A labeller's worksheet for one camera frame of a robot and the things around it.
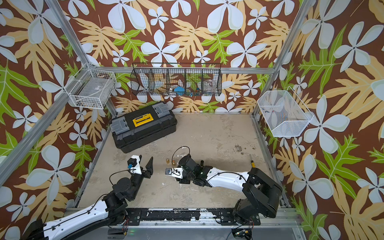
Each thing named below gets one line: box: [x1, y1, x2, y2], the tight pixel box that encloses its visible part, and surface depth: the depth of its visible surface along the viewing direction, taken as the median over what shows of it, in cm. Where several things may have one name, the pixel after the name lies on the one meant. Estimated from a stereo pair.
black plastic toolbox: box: [109, 102, 178, 154], surface depth 95 cm
